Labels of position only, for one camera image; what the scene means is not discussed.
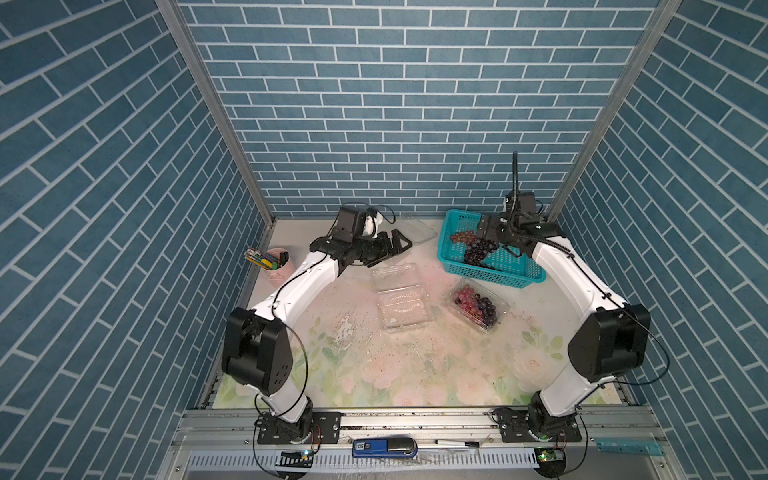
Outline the teal plastic basket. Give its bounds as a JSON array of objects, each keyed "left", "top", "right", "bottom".
[{"left": 437, "top": 209, "right": 546, "bottom": 289}]

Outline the dark grape bunch middle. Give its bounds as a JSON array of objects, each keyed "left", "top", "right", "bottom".
[{"left": 464, "top": 239, "right": 499, "bottom": 268}]

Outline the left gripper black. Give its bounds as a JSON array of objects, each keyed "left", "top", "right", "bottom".
[{"left": 347, "top": 230, "right": 409, "bottom": 268}]

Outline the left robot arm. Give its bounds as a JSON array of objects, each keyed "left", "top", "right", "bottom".
[{"left": 221, "top": 205, "right": 413, "bottom": 426}]

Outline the aluminium front rail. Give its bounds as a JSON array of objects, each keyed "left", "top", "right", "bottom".
[{"left": 159, "top": 405, "right": 684, "bottom": 479}]

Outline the dark purple grape bunch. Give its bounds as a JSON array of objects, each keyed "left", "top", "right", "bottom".
[{"left": 475, "top": 294, "right": 498, "bottom": 329}]

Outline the coloured pens bundle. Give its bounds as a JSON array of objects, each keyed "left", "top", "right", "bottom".
[{"left": 244, "top": 247, "right": 281, "bottom": 270}]

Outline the blue black handheld device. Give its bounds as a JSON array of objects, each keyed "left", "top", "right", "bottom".
[{"left": 352, "top": 436, "right": 418, "bottom": 459}]

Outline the black marker pen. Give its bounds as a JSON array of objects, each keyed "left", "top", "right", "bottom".
[{"left": 435, "top": 439, "right": 481, "bottom": 448}]

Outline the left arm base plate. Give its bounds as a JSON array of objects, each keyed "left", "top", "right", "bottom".
[{"left": 256, "top": 411, "right": 342, "bottom": 445}]

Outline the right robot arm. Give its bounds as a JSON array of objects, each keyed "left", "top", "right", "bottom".
[{"left": 477, "top": 190, "right": 651, "bottom": 426}]

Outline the clear clamshell container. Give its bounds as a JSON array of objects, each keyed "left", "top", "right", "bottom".
[
  {"left": 445, "top": 278, "right": 510, "bottom": 332},
  {"left": 392, "top": 218, "right": 438, "bottom": 246},
  {"left": 372, "top": 263, "right": 432, "bottom": 332}
]

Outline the pink pen cup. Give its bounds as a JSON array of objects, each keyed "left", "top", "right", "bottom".
[{"left": 264, "top": 247, "right": 295, "bottom": 287}]

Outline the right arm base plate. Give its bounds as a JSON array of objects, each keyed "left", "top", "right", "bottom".
[{"left": 490, "top": 405, "right": 582, "bottom": 443}]

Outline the teal metal bracket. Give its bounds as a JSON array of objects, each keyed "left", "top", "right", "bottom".
[{"left": 595, "top": 439, "right": 664, "bottom": 457}]

